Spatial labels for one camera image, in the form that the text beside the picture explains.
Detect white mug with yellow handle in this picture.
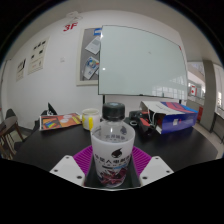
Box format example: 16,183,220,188
81,108,102,132

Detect white blue red paper bag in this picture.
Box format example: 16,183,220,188
139,100,199,135

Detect black and red device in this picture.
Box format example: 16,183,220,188
128,110,158,136

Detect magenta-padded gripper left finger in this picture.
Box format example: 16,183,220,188
49,144,95,187

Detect small white wall poster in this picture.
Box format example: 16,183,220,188
15,58,27,82

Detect dark wooden chair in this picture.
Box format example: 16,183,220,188
0,108,25,160

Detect framed grey notice board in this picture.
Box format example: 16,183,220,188
75,27,102,87

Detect black skull-print flag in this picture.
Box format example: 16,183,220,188
47,102,58,116

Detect white wall-mounted fixture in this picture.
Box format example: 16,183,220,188
65,11,83,22

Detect colourful printed booklet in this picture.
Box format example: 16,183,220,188
39,112,83,132

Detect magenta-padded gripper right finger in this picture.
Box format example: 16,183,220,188
132,145,175,187

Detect whiteboard on stand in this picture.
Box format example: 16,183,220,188
97,24,189,105

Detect large white wall poster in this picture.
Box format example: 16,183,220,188
27,37,50,75

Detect clear black-capped drink bottle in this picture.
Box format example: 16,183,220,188
90,101,136,190

